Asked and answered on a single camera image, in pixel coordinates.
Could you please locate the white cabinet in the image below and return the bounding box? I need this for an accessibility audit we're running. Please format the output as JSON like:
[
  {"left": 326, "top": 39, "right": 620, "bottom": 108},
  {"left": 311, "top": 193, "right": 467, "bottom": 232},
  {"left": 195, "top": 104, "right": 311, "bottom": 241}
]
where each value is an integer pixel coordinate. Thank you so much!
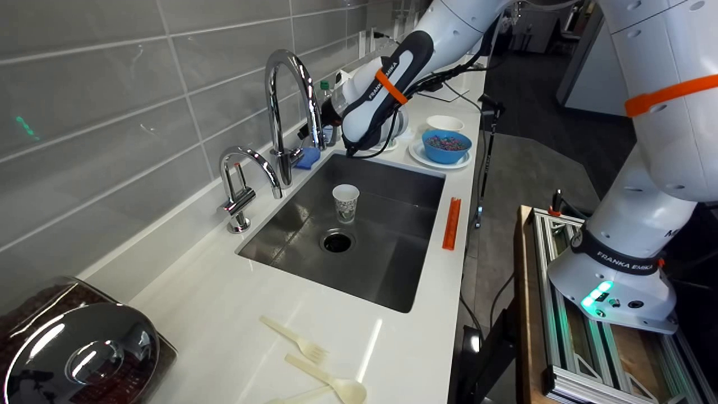
[{"left": 556, "top": 0, "right": 654, "bottom": 121}]

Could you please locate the white round bowl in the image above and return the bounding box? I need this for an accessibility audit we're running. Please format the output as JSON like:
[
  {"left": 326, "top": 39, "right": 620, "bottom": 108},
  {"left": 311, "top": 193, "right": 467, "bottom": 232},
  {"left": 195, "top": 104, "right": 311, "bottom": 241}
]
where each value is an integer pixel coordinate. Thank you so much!
[{"left": 425, "top": 112, "right": 467, "bottom": 135}]

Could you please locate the tall chrome gooseneck faucet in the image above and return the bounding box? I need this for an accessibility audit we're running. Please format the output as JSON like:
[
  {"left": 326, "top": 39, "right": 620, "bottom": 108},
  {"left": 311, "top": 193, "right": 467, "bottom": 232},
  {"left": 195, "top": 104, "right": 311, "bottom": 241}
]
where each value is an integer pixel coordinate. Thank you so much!
[{"left": 263, "top": 47, "right": 326, "bottom": 189}]

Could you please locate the orange flat strip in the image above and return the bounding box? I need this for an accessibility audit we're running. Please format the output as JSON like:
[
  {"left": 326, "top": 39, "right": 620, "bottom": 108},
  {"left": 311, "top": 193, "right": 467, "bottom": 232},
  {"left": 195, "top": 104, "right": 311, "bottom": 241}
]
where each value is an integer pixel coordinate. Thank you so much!
[{"left": 441, "top": 196, "right": 465, "bottom": 254}]

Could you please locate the black sink drain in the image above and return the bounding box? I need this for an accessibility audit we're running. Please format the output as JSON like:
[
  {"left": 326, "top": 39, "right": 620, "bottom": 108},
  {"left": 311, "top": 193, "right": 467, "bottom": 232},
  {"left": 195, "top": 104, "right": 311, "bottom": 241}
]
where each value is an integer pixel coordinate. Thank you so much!
[{"left": 322, "top": 226, "right": 354, "bottom": 255}]

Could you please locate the blue sponge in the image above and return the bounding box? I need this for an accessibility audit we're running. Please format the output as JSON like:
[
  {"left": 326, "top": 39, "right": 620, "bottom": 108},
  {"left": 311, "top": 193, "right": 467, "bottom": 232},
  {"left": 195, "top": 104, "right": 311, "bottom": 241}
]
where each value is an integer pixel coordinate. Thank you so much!
[{"left": 293, "top": 146, "right": 323, "bottom": 170}]

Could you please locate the wooden base board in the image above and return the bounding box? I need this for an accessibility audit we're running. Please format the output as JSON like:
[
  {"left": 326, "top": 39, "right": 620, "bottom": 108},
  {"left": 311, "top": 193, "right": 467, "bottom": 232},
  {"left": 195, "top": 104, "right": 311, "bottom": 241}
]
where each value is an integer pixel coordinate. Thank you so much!
[{"left": 514, "top": 204, "right": 570, "bottom": 404}]

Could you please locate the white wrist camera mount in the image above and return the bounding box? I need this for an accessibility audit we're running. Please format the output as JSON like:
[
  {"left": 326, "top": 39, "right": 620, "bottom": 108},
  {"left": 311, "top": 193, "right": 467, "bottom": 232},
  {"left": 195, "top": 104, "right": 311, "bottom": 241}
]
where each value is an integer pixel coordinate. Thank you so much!
[{"left": 332, "top": 67, "right": 368, "bottom": 98}]

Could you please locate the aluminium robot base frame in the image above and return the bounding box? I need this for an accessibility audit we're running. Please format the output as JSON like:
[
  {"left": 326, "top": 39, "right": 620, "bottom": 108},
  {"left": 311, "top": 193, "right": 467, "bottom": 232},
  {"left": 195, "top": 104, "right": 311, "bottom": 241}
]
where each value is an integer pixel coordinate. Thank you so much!
[{"left": 534, "top": 206, "right": 718, "bottom": 404}]

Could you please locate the shiny chrome pot lid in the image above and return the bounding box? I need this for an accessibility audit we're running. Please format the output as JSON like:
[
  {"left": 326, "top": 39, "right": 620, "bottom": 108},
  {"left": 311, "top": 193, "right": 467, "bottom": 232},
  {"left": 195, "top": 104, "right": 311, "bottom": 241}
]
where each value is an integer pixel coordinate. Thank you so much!
[{"left": 2, "top": 300, "right": 163, "bottom": 404}]

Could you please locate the plain white paper cup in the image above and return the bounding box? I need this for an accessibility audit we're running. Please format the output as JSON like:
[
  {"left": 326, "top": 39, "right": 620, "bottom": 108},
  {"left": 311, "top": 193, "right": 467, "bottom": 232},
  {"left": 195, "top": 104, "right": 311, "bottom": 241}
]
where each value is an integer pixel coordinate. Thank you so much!
[{"left": 331, "top": 181, "right": 362, "bottom": 226}]

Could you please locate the dark brown tray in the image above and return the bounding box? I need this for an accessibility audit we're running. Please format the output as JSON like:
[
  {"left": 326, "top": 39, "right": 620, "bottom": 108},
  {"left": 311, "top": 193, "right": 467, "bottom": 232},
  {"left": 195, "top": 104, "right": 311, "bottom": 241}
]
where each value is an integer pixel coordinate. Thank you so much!
[{"left": 0, "top": 277, "right": 177, "bottom": 404}]

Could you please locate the small chrome faucet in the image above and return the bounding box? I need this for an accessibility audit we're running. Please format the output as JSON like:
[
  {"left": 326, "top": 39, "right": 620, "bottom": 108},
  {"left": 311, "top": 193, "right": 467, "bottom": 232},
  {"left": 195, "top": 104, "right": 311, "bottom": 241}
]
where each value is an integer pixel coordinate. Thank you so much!
[{"left": 219, "top": 143, "right": 288, "bottom": 233}]

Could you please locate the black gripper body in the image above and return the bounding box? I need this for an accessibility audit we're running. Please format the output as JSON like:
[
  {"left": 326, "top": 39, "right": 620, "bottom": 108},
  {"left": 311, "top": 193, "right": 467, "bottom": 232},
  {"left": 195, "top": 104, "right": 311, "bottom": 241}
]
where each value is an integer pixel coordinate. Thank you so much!
[{"left": 322, "top": 95, "right": 348, "bottom": 131}]

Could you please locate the black camera stand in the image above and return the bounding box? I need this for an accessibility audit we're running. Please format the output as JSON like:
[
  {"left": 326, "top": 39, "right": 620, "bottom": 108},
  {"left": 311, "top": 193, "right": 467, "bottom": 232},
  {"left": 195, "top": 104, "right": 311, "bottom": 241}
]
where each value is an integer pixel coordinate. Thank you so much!
[{"left": 472, "top": 92, "right": 505, "bottom": 232}]

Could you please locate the blue bowl of coloured beads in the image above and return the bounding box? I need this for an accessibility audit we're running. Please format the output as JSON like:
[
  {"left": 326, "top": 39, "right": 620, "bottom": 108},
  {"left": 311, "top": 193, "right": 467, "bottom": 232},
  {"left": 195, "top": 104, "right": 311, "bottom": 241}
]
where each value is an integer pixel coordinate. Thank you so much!
[{"left": 421, "top": 129, "right": 474, "bottom": 166}]

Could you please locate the stainless steel sink basin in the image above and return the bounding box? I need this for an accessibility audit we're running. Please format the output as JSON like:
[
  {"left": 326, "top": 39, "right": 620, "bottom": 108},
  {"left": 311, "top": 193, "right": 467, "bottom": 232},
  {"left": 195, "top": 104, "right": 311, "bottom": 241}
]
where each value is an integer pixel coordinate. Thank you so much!
[{"left": 237, "top": 152, "right": 450, "bottom": 315}]

